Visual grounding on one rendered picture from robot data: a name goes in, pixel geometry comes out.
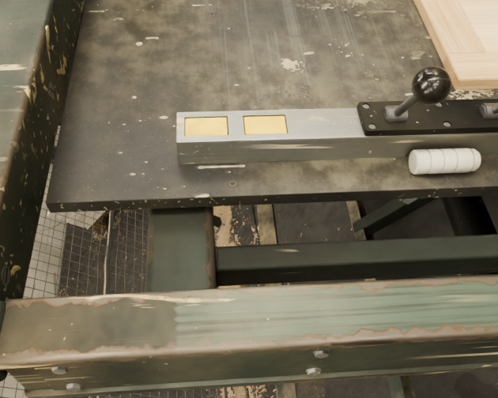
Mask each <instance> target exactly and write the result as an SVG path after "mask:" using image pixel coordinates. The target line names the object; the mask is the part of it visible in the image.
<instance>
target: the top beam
mask: <svg viewBox="0 0 498 398"><path fill-rule="evenodd" d="M83 2H84V0H0V301H3V302H4V301H5V300H6V297H7V298H9V299H22V298H23V296H24V292H25V285H26V281H27V277H28V270H29V265H30V261H31V257H32V250H33V247H34V242H35V238H36V231H37V227H38V223H39V218H40V211H41V208H42V204H43V196H44V192H45V188H46V184H47V176H48V173H49V169H50V165H51V157H52V153H53V149H54V145H55V138H56V134H57V130H58V123H59V119H60V114H61V110H62V103H63V99H64V95H65V91H66V84H67V80H68V76H69V71H70V64H71V61H72V57H73V52H74V45H75V41H76V37H77V30H78V25H79V22H80V18H81V11H82V6H83ZM7 374H8V372H7V371H6V370H0V381H3V380H5V379H6V377H7Z"/></svg>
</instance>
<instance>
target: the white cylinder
mask: <svg viewBox="0 0 498 398"><path fill-rule="evenodd" d="M480 165H481V155H480V153H479V152H478V151H476V149H474V148H442V149H416V150H413V151H412V152H411V153H410V154H409V169H410V171H411V173H413V174H414V175H419V174H439V173H440V174H442V173H464V172H470V171H476V170H477V169H478V168H479V167H480Z"/></svg>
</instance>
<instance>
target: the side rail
mask: <svg viewBox="0 0 498 398"><path fill-rule="evenodd" d="M5 302H6V312H5V315H4V319H3V322H2V329H1V332H0V370H6V371H7V372H8V373H9V374H10V375H11V376H13V377H14V378H15V379H16V380H17V381H18V382H19V383H20V384H21V385H22V386H23V387H24V388H25V395H26V396H27V397H28V398H70V397H83V396H106V395H119V394H131V393H144V392H167V391H179V390H192V389H215V388H227V387H240V386H252V385H276V384H288V383H301V382H313V381H336V380H349V379H361V378H373V377H397V376H409V375H421V374H445V373H457V372H469V371H482V370H498V274H497V275H481V276H451V277H435V278H420V279H404V280H373V281H357V282H342V283H312V284H296V285H280V286H265V287H234V288H218V289H202V290H187V291H157V292H141V293H125V294H109V295H79V296H63V297H47V298H17V299H7V300H6V301H5Z"/></svg>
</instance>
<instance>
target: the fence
mask: <svg viewBox="0 0 498 398"><path fill-rule="evenodd" d="M258 116H285V124H286V129H287V133H274V134H246V135H244V126H243V118H244V117H258ZM186 118H227V124H228V135H218V136H190V137H185V119H186ZM176 146H177V153H178V161H179V164H204V163H251V162H276V161H300V160H347V159H372V158H396V157H409V154H410V153H411V152H412V151H413V150H416V149H442V148H474V149H476V151H478V152H479V153H480V155H493V154H498V133H451V134H424V135H397V136H370V137H367V136H365V135H364V131H363V128H362V125H361V122H360V117H359V115H358V111H357V108H331V109H299V110H268V111H206V112H178V113H177V114H176Z"/></svg>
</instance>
